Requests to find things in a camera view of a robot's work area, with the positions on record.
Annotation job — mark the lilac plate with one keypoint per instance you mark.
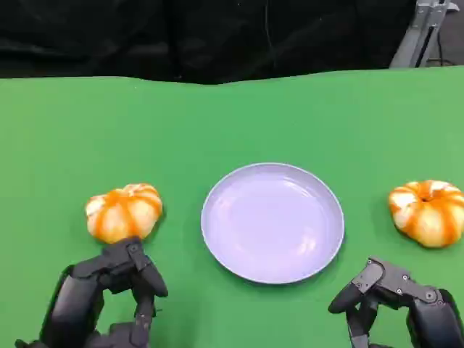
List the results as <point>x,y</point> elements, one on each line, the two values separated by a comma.
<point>272,223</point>

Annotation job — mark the green table cloth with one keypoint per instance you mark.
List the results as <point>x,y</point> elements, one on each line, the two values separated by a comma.
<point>232,127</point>

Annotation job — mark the black backdrop cloth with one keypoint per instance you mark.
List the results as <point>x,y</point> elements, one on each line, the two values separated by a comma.
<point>181,36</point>

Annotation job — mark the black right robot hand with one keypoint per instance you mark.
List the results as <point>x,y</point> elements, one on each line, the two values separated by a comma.
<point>427,311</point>

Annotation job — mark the grey metal stand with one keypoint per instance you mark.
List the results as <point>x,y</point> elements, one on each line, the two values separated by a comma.
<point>420,32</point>

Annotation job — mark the orange white toy bread roll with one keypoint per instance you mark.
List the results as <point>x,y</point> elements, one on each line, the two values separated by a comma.
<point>123,214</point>
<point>427,214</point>

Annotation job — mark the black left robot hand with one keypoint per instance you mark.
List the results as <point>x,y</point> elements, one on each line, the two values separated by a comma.
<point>78,301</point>

